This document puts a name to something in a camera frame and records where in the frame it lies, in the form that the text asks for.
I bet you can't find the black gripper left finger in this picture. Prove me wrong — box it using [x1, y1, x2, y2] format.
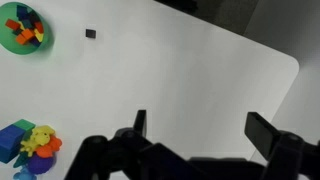
[64, 109, 155, 180]

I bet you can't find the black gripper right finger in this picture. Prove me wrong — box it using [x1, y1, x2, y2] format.
[244, 111, 320, 180]

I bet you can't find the large green block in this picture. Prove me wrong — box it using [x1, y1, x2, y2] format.
[12, 118, 36, 132]

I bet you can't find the large blue block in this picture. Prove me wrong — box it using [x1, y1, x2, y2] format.
[0, 124, 28, 165]

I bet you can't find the small black block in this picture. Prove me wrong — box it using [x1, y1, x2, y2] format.
[85, 28, 97, 39]

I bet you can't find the yellow block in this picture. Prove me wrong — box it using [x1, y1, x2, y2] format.
[33, 29, 45, 43]

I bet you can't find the orange block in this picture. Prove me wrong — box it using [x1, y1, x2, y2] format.
[20, 28, 36, 41]

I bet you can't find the green bowl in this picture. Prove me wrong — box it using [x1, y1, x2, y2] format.
[0, 1, 54, 56]

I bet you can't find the red block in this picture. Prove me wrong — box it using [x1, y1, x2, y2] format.
[4, 18, 21, 31]

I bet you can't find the dark blue block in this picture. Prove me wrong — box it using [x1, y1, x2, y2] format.
[15, 4, 34, 21]

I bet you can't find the orange toy figure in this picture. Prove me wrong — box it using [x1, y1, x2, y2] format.
[35, 135, 63, 159]

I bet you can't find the purple ball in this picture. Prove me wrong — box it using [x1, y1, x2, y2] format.
[26, 154, 56, 176]

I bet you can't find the yellow toy figure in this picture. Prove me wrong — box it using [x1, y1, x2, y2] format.
[19, 124, 56, 158]

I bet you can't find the light blue toy figure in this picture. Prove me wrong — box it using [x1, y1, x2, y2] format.
[13, 166, 38, 180]

